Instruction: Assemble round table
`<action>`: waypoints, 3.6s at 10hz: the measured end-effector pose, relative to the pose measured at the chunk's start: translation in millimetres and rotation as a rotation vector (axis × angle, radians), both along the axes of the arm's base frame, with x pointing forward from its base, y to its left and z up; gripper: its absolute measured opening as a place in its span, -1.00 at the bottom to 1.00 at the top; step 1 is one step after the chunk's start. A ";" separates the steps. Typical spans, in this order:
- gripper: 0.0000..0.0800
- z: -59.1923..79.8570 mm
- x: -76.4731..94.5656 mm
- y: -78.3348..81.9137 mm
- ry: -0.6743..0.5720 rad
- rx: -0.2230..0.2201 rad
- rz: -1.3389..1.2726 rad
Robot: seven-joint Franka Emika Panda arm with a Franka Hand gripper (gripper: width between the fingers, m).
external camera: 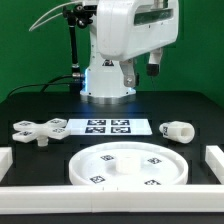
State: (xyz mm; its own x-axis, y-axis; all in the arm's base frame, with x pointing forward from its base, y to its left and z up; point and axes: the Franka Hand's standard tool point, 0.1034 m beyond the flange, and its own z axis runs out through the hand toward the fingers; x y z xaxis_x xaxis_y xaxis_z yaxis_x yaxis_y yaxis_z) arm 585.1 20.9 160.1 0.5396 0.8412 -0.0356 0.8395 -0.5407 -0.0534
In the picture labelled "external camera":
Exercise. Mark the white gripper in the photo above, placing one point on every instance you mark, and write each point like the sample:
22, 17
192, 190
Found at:
129, 28

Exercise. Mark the white round table top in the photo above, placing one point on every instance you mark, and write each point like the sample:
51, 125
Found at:
128, 164

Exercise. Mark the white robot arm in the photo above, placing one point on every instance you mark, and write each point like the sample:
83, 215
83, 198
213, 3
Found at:
104, 80

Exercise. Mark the white marker sheet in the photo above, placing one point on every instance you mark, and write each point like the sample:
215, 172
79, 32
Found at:
109, 127

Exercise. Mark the white right fence bar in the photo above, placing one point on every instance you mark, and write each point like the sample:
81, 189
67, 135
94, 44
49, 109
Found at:
214, 157

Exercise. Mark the white fence bar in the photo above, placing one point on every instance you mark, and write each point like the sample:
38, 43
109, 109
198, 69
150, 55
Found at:
6, 160
214, 157
83, 199

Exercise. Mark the white cross-shaped table base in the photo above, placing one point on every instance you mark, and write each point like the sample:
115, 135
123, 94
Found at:
27, 131

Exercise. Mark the white front fence bar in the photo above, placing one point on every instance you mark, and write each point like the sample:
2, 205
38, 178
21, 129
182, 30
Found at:
83, 199

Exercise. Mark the white left fence bar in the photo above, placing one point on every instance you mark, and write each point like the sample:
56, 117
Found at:
6, 160

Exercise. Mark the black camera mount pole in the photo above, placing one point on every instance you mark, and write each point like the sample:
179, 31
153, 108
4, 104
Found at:
77, 17

